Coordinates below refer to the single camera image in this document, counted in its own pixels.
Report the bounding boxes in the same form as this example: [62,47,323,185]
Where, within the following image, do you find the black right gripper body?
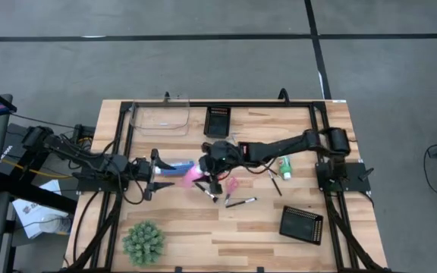
[207,140,242,182]

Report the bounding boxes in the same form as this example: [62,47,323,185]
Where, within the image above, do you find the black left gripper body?
[134,149,159,201]

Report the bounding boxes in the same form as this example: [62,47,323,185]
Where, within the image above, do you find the black fluffy round brush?
[192,181,220,205]

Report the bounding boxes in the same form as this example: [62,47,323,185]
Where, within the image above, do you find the pink handled scissors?
[224,176,241,206]

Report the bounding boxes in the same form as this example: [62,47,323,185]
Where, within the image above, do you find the pink paint bottle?
[182,165,209,190]

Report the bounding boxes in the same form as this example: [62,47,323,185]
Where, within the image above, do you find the blue paint bottle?
[155,160,196,177]

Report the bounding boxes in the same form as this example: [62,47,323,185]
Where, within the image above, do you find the black paintbrush silver ferrule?
[225,196,259,209]

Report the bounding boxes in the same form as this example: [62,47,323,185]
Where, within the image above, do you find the clear plastic bin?
[133,99,191,137]

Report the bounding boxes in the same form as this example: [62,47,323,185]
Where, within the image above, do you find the green paint bottle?
[278,155,293,180]

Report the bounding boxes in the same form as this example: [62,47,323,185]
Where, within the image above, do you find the small black mesh tray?
[203,105,232,139]

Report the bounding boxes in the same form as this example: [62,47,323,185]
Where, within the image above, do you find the green artificial potted plant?
[121,221,166,266]

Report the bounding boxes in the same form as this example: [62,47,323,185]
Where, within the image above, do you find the black controller box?
[72,124,96,140]

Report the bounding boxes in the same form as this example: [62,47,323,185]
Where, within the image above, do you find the large black mesh tray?
[278,205,325,246]

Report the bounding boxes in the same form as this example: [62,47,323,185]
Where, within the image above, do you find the black support beam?
[0,177,78,214]

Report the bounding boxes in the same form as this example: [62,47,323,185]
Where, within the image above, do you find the black case white lettering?
[0,123,43,162]

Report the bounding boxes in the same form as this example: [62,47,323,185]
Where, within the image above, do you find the black metal table frame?
[64,99,394,273]

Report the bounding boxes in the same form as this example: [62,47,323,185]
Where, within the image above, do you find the thick black cable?
[72,191,102,265]

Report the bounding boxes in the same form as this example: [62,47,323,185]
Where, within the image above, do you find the yellow cable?
[2,158,74,180]

